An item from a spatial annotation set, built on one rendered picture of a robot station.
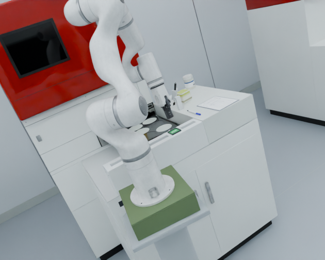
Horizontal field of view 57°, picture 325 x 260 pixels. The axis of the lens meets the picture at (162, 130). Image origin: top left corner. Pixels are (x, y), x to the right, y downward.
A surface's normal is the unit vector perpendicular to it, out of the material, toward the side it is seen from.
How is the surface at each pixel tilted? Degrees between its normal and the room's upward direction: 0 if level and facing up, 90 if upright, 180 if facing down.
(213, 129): 90
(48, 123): 90
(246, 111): 90
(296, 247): 0
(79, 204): 90
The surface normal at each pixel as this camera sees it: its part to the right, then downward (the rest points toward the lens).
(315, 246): -0.31, -0.87
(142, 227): 0.31, 0.29
